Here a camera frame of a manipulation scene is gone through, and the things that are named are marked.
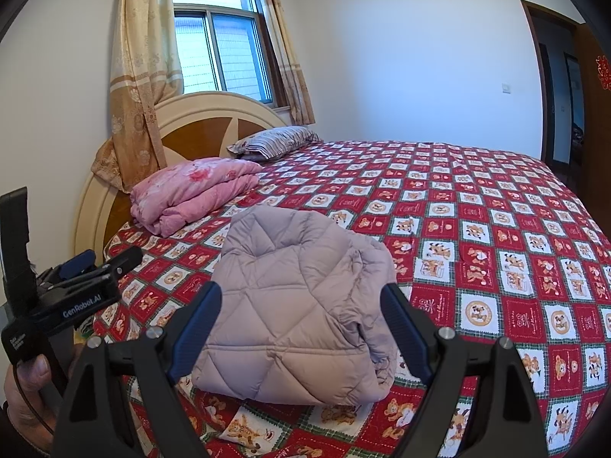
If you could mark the red paper door decoration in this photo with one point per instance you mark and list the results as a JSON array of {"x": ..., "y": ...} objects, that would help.
[{"x": 604, "y": 71}]

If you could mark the dark wooden door frame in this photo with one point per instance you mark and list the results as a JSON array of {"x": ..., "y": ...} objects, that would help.
[{"x": 537, "y": 81}]

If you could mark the red checkered printed bedspread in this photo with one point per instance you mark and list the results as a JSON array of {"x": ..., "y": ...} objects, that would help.
[{"x": 477, "y": 200}]

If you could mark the lilac quilted puffer jacket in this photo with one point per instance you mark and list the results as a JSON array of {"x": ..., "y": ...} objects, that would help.
[{"x": 296, "y": 305}]

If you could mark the striped pillow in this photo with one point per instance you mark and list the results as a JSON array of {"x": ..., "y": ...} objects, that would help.
[{"x": 277, "y": 142}]

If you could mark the folded pink quilt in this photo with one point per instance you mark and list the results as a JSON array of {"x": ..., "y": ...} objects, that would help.
[{"x": 191, "y": 191}]

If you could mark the narrow beige floral curtain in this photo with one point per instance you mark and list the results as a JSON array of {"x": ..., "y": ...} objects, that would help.
[{"x": 291, "y": 67}]

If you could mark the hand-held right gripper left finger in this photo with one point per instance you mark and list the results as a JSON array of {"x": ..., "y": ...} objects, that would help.
[{"x": 195, "y": 329}]

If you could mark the sliding glass window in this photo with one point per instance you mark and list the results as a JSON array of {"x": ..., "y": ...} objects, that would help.
[{"x": 229, "y": 47}]

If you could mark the person's left hand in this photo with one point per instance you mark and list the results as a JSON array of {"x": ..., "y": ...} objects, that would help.
[{"x": 33, "y": 377}]

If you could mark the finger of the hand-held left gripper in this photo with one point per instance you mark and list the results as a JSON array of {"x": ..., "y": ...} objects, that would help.
[
  {"x": 79, "y": 263},
  {"x": 124, "y": 260}
]

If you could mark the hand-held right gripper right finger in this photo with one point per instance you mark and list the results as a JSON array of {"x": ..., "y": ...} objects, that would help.
[{"x": 405, "y": 331}]

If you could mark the cream wooden bed headboard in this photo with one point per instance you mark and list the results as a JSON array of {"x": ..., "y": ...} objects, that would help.
[{"x": 200, "y": 129}]

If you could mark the wide beige floral curtain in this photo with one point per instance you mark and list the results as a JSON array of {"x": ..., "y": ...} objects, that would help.
[{"x": 138, "y": 81}]

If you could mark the brown wooden door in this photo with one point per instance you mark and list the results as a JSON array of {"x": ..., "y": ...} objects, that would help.
[{"x": 592, "y": 129}]

